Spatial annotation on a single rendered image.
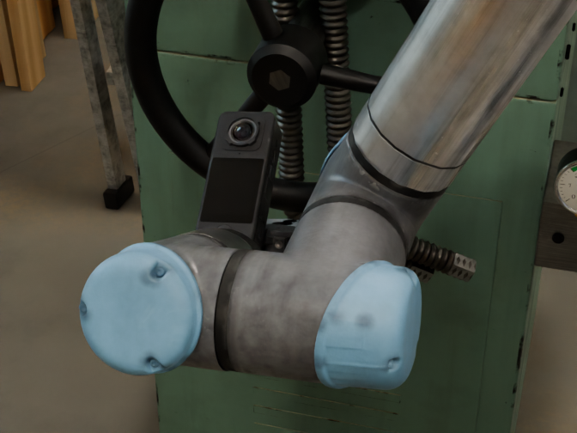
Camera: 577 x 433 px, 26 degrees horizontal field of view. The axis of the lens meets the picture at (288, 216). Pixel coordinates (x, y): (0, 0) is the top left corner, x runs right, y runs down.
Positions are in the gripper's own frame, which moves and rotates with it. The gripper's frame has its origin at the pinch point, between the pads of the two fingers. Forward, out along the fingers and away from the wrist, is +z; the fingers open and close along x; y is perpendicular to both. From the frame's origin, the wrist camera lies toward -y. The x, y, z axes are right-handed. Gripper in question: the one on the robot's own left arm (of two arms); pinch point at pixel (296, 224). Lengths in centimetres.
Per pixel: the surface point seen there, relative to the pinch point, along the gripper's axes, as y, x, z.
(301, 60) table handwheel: -13.7, 0.3, -3.0
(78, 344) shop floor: 32, -56, 78
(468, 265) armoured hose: 4.5, 12.3, 19.3
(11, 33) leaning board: -18, -102, 136
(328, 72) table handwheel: -12.9, 2.0, -0.7
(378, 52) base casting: -15.4, 1.9, 18.7
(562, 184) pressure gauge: -4.2, 20.6, 18.1
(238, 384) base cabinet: 25, -17, 40
